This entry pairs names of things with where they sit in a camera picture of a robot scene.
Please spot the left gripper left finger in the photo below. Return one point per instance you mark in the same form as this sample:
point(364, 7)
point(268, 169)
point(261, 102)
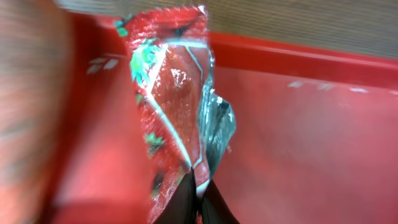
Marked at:
point(182, 207)

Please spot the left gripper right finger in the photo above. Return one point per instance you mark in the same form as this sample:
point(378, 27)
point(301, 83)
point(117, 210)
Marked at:
point(213, 208)

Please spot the red snack wrapper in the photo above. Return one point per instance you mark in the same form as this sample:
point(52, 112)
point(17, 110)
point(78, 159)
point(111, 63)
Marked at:
point(186, 124)

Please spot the orange carrot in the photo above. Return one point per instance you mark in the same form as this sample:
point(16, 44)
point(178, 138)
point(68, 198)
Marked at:
point(36, 56)

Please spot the red serving tray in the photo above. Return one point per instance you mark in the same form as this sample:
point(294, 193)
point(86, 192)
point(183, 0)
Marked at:
point(316, 138)

